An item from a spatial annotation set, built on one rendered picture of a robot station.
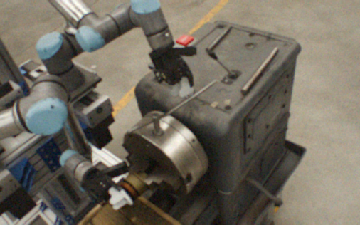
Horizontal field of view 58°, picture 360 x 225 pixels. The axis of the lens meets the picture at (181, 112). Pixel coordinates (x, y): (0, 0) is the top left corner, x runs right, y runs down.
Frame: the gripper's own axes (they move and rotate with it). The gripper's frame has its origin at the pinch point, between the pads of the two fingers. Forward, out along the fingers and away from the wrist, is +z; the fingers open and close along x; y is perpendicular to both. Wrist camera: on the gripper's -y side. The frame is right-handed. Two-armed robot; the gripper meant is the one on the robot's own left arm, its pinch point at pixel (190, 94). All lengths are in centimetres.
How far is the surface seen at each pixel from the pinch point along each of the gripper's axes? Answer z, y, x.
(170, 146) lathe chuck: 10.2, 15.4, -0.8
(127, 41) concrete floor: 54, -146, -261
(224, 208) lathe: 59, 3, -5
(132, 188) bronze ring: 18.5, 30.7, -9.9
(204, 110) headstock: 7.3, -1.1, 2.4
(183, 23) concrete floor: 64, -212, -226
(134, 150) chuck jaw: 10.7, 21.4, -14.4
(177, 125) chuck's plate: 7.9, 7.8, -3.2
